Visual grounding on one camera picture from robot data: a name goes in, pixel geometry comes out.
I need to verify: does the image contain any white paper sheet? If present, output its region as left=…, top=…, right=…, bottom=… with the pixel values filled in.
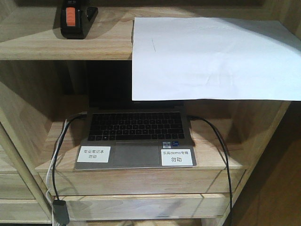
left=132, top=17, right=301, bottom=101

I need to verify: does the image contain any black orange stapler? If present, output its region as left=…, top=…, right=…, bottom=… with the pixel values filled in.
left=60, top=0, right=98, bottom=40

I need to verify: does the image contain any grey open laptop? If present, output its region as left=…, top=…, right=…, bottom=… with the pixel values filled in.
left=75, top=60, right=197, bottom=170

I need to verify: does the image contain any right white laptop label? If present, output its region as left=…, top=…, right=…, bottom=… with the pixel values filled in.
left=161, top=149, right=193, bottom=167

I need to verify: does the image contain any white laptop label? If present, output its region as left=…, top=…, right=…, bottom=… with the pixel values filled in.
left=77, top=146, right=111, bottom=163
left=161, top=149, right=193, bottom=167

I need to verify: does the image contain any left white laptop label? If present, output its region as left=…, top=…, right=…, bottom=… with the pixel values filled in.
left=77, top=146, right=111, bottom=163

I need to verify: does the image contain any wooden shelf unit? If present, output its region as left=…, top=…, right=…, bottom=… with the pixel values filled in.
left=0, top=0, right=301, bottom=226

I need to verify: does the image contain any grey usb adapter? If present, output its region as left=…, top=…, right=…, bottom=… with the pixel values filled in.
left=53, top=200, right=70, bottom=226

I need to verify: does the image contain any black cable right of laptop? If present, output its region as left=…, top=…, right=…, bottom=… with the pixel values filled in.
left=187, top=115, right=234, bottom=226

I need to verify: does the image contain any black cable of laptop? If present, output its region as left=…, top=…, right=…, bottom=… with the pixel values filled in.
left=187, top=115, right=234, bottom=226
left=52, top=114, right=87, bottom=201

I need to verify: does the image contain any black cable left of laptop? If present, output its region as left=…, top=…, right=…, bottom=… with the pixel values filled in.
left=52, top=114, right=87, bottom=201

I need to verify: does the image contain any white cable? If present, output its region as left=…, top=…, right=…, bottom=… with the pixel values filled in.
left=45, top=114, right=88, bottom=226

